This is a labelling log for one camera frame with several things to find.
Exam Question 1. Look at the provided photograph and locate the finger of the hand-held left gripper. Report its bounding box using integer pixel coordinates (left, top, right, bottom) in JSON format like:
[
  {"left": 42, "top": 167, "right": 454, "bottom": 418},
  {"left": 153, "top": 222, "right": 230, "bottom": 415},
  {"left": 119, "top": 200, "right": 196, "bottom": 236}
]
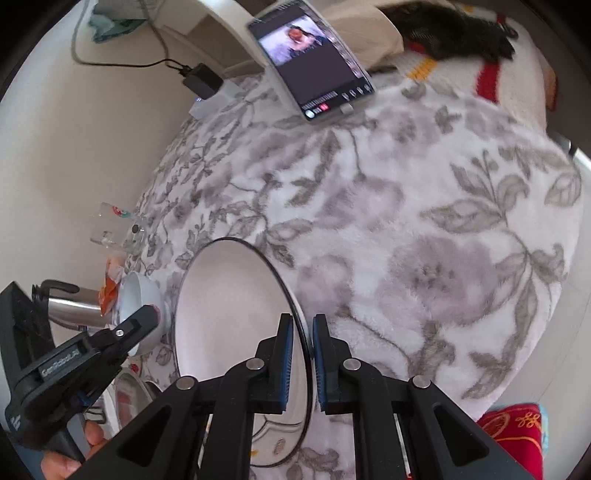
[
  {"left": 92, "top": 305, "right": 162, "bottom": 367},
  {"left": 78, "top": 354, "right": 129, "bottom": 411}
]

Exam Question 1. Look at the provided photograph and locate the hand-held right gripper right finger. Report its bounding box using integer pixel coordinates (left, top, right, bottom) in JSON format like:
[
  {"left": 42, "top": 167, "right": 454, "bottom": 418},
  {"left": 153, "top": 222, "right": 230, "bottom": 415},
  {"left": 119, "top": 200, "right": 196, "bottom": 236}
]
[{"left": 311, "top": 314, "right": 539, "bottom": 480}]

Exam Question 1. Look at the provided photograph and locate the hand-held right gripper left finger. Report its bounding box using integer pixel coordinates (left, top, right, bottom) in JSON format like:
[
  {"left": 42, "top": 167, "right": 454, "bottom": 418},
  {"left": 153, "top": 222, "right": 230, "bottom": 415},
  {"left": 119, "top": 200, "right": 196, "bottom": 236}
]
[{"left": 85, "top": 313, "right": 296, "bottom": 480}]

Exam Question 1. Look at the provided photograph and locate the small white bowl orange print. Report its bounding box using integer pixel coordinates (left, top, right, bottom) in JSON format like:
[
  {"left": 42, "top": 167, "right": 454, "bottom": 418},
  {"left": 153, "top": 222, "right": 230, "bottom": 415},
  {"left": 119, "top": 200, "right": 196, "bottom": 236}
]
[{"left": 117, "top": 271, "right": 162, "bottom": 357}]

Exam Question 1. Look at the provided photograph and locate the strawberry print bowl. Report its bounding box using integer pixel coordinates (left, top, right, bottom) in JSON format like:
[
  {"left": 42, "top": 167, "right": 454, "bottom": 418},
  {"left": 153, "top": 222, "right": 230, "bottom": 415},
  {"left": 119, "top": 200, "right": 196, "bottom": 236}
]
[{"left": 111, "top": 362, "right": 162, "bottom": 435}]

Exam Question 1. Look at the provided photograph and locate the black rimmed white plate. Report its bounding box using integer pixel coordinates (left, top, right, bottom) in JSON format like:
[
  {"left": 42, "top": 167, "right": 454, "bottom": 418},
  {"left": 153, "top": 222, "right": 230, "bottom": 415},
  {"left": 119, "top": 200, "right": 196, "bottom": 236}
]
[{"left": 174, "top": 237, "right": 309, "bottom": 468}]

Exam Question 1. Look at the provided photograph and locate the person's left hand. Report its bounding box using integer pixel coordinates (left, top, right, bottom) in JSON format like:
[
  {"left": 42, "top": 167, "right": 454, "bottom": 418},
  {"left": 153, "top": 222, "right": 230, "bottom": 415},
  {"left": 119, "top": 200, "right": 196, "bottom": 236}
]
[{"left": 41, "top": 420, "right": 112, "bottom": 480}]

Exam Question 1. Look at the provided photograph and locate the orange snack packet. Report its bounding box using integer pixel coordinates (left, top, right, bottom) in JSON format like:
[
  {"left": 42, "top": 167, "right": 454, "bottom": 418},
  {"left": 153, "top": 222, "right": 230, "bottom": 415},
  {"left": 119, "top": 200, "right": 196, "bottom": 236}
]
[{"left": 99, "top": 256, "right": 125, "bottom": 315}]

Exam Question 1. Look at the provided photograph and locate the stainless steel thermos jug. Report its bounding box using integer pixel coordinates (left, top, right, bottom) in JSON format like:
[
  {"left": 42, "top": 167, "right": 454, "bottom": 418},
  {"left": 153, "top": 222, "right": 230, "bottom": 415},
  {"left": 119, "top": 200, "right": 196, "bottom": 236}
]
[{"left": 31, "top": 279, "right": 114, "bottom": 330}]

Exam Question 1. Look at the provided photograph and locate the clear glass mug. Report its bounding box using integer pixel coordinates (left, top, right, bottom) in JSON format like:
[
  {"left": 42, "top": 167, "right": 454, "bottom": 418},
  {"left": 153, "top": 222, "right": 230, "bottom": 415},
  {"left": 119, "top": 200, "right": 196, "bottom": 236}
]
[{"left": 90, "top": 202, "right": 148, "bottom": 254}]

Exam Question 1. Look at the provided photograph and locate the grey floral blanket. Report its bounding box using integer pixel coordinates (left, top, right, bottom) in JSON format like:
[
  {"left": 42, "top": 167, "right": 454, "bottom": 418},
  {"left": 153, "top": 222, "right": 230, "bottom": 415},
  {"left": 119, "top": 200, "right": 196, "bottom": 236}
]
[{"left": 122, "top": 69, "right": 583, "bottom": 480}]

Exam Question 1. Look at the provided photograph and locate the white power strip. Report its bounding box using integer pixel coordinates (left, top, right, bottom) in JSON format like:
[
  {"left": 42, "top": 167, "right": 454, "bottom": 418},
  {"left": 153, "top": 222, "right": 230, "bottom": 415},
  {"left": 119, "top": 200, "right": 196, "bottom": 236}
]
[{"left": 189, "top": 83, "right": 241, "bottom": 120}]

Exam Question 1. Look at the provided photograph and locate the smartphone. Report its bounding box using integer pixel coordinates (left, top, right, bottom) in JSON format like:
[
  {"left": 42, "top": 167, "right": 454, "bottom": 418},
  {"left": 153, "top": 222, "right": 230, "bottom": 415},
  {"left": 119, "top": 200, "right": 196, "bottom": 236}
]
[{"left": 248, "top": 0, "right": 377, "bottom": 123}]

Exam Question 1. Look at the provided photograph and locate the teal cloth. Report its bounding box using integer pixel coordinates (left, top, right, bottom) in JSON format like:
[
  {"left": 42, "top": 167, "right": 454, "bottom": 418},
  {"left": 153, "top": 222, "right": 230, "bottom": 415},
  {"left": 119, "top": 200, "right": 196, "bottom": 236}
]
[{"left": 90, "top": 11, "right": 139, "bottom": 44}]

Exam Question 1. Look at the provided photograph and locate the white cabinet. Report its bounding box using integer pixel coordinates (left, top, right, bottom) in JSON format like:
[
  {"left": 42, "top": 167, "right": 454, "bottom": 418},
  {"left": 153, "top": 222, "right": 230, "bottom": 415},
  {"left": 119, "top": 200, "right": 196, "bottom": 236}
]
[{"left": 95, "top": 0, "right": 269, "bottom": 77}]

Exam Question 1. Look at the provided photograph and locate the beige cloth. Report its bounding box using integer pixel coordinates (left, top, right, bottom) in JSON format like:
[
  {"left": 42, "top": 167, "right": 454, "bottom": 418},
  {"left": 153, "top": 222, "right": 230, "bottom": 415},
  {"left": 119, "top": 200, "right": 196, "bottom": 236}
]
[{"left": 332, "top": 4, "right": 403, "bottom": 71}]

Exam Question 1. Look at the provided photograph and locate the dark cloth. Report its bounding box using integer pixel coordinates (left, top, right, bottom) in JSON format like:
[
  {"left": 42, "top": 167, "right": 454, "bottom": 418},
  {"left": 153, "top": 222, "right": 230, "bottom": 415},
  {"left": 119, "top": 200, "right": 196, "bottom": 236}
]
[{"left": 390, "top": 2, "right": 515, "bottom": 63}]

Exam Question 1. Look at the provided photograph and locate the black cable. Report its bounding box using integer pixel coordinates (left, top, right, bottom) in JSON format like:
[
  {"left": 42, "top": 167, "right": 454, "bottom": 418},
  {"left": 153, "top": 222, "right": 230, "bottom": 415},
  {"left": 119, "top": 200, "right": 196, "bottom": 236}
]
[{"left": 71, "top": 0, "right": 186, "bottom": 75}]

